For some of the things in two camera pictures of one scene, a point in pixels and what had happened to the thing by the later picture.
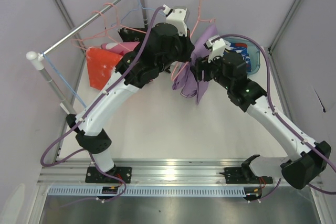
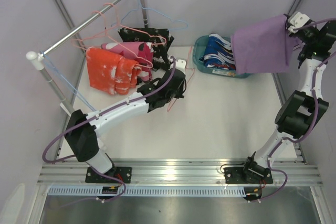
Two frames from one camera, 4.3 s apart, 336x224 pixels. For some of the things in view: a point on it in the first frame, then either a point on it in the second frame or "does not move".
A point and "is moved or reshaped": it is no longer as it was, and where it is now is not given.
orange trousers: (101, 63) does not move
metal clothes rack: (38, 59) does not move
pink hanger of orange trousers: (199, 20) to (172, 101)
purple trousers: (188, 83) to (264, 46)
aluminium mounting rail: (62, 171) does not move
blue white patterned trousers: (241, 48) is moved or reshaped
